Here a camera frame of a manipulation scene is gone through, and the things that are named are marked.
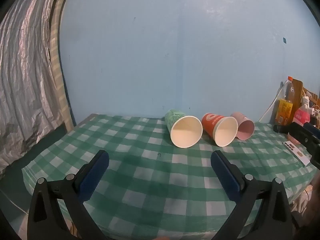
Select white cable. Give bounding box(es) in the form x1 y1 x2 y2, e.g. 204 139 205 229
257 81 286 123

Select checked fabric strip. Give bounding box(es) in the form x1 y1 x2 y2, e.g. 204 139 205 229
49 0 76 131

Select person's right forearm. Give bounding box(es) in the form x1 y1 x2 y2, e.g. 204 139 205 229
292 187 320 240

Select silver crinkled curtain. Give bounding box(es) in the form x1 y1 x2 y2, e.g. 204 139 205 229
0 0 66 179

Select orange-capped plastic bottle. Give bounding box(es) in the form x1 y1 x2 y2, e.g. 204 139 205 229
275 76 296 126

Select green checked tablecloth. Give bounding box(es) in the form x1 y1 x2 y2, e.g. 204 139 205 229
22 114 318 240

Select white bottle with pink label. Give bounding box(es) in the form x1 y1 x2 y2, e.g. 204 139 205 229
294 96 311 127

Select wooden board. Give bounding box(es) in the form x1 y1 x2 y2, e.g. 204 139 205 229
291 78 304 111

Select green patterned paper cup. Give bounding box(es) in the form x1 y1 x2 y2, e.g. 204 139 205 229
164 109 203 148

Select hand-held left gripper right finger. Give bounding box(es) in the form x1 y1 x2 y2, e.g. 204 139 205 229
211 150 293 240

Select orange paper cup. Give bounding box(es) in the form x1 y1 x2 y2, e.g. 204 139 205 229
201 113 238 147

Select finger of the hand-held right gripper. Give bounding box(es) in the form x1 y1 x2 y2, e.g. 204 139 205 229
273 122 320 169
303 122 320 138

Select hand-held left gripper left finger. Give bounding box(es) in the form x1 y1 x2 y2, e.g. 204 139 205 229
27 150 110 240

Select pink paper cup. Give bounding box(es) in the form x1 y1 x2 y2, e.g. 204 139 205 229
230 112 255 140

